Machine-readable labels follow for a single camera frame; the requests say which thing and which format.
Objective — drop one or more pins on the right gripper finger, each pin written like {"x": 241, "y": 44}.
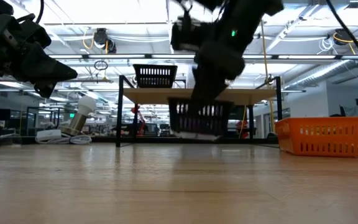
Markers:
{"x": 205, "y": 84}
{"x": 223, "y": 85}

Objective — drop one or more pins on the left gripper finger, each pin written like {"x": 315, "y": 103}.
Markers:
{"x": 48, "y": 68}
{"x": 46, "y": 89}

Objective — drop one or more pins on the black slotted plastic basket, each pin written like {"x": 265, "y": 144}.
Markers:
{"x": 154, "y": 76}
{"x": 200, "y": 118}

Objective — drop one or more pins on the red background robot arm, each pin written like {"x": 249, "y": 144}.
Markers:
{"x": 140, "y": 119}

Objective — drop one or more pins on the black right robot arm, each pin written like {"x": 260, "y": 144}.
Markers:
{"x": 247, "y": 15}

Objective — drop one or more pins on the white bulb desk lamp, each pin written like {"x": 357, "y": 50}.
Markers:
{"x": 84, "y": 107}

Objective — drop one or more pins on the wooden shelf riser black legs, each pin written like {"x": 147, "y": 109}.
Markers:
{"x": 154, "y": 96}

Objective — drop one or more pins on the long ceiling light bar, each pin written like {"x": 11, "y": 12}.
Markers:
{"x": 120, "y": 56}

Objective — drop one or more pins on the orange slotted plastic basket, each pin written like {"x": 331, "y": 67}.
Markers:
{"x": 325, "y": 122}

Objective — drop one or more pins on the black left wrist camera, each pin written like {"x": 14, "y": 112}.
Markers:
{"x": 33, "y": 29}

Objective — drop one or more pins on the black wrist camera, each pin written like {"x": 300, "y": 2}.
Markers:
{"x": 186, "y": 34}
{"x": 33, "y": 29}

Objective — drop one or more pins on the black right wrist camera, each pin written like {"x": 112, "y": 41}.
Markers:
{"x": 186, "y": 34}

